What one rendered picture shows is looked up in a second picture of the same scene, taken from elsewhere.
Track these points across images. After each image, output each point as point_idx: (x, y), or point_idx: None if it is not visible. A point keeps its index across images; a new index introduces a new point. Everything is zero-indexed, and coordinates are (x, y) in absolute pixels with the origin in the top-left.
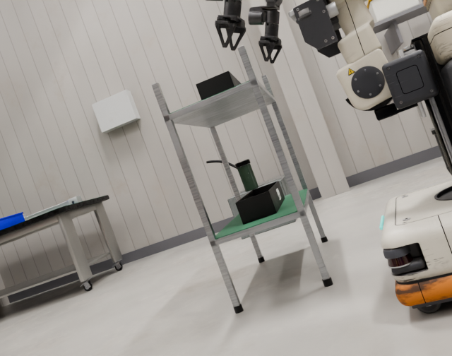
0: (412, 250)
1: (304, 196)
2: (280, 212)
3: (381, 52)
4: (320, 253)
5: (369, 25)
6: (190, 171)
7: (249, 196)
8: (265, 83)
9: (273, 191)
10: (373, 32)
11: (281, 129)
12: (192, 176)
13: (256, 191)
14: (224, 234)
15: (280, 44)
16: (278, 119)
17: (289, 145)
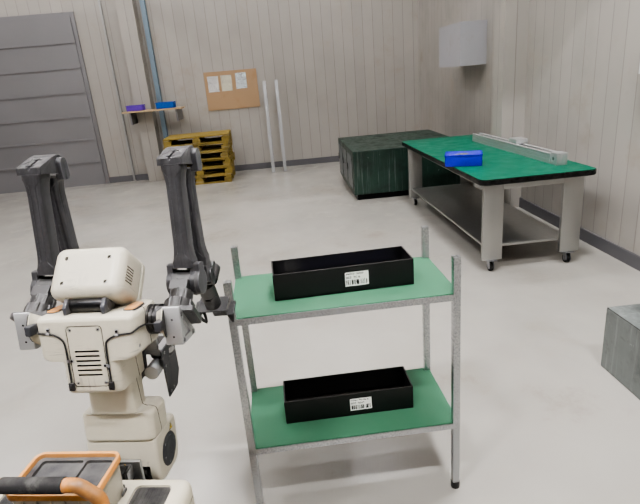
0: None
1: (360, 433)
2: (286, 426)
3: (87, 445)
4: (257, 490)
5: (84, 416)
6: (244, 333)
7: (366, 374)
8: (452, 269)
9: (322, 402)
10: (84, 425)
11: (451, 337)
12: (244, 338)
13: (403, 371)
14: (261, 395)
15: (223, 314)
16: (451, 323)
17: (452, 363)
